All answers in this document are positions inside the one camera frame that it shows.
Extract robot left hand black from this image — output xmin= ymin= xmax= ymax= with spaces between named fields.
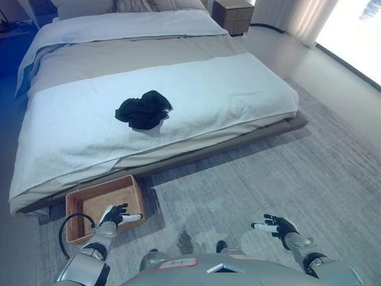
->
xmin=98 ymin=203 xmax=143 ymax=231

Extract robot right hand black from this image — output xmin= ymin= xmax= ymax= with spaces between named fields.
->
xmin=251 ymin=213 xmax=301 ymax=240

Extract black clothes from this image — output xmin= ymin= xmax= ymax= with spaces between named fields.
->
xmin=114 ymin=89 xmax=174 ymax=131

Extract brown woven basket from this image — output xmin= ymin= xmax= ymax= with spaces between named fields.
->
xmin=65 ymin=175 xmax=147 ymax=245

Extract white bed with blanket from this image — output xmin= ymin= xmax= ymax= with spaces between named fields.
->
xmin=8 ymin=54 xmax=300 ymax=204

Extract white bed sheet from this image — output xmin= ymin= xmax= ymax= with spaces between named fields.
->
xmin=14 ymin=8 xmax=230 ymax=100

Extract grey striped rug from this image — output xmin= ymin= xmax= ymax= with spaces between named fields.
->
xmin=38 ymin=75 xmax=381 ymax=286

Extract robot left leg silver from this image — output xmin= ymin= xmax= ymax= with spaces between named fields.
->
xmin=139 ymin=250 xmax=169 ymax=272

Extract robot leg silver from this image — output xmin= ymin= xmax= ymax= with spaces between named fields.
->
xmin=215 ymin=240 xmax=248 ymax=257
xmin=139 ymin=250 xmax=169 ymax=272

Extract robot right leg silver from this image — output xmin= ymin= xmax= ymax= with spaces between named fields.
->
xmin=215 ymin=240 xmax=248 ymax=257

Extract robot torso grey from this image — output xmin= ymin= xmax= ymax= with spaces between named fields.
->
xmin=118 ymin=252 xmax=312 ymax=286

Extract bright window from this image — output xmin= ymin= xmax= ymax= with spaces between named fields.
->
xmin=315 ymin=0 xmax=381 ymax=88

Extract white pillow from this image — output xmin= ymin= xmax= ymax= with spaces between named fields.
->
xmin=55 ymin=0 xmax=120 ymax=20

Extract white curtain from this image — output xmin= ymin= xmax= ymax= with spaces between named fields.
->
xmin=251 ymin=0 xmax=338 ymax=49

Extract beige cushion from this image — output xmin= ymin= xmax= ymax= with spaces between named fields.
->
xmin=114 ymin=0 xmax=159 ymax=14

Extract brown wooden nightstand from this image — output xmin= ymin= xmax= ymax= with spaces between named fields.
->
xmin=211 ymin=0 xmax=255 ymax=38

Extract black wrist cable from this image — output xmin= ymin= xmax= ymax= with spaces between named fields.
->
xmin=58 ymin=212 xmax=96 ymax=260

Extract brown bed frame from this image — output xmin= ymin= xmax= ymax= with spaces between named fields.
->
xmin=13 ymin=114 xmax=310 ymax=216

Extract black floor cable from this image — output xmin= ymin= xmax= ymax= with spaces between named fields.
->
xmin=249 ymin=23 xmax=287 ymax=34

